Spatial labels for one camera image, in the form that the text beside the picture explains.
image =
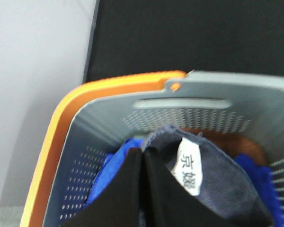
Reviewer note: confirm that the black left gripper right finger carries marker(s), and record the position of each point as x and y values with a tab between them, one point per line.
168	203

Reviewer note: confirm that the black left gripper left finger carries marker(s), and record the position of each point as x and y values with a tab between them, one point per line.
119	204

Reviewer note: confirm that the grey microfibre towel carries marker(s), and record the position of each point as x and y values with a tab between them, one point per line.
211	176

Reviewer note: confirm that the blue towel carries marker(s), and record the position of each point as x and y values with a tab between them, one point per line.
111	166

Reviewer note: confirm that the brown towel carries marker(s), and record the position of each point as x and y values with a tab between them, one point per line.
233	144

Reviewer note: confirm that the orange basket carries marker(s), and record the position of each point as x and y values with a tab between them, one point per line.
42	181

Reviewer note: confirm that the grey perforated laundry basket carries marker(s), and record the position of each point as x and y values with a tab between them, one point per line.
246	104

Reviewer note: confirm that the black table cloth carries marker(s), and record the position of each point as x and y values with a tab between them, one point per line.
137	36

